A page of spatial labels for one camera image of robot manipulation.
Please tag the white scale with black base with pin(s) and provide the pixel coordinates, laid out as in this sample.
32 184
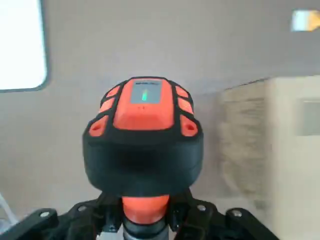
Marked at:
20 42

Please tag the black orange barcode scanner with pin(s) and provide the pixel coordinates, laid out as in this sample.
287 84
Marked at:
142 150

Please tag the yellow brush with white bristles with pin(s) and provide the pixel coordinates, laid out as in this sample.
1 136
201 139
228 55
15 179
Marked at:
305 21

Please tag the brown cardboard box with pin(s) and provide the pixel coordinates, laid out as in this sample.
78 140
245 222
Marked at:
287 155

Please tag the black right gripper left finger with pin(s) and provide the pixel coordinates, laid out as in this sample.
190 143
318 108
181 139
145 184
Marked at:
75 225

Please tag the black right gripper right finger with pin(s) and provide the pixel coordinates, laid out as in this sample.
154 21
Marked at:
200 225

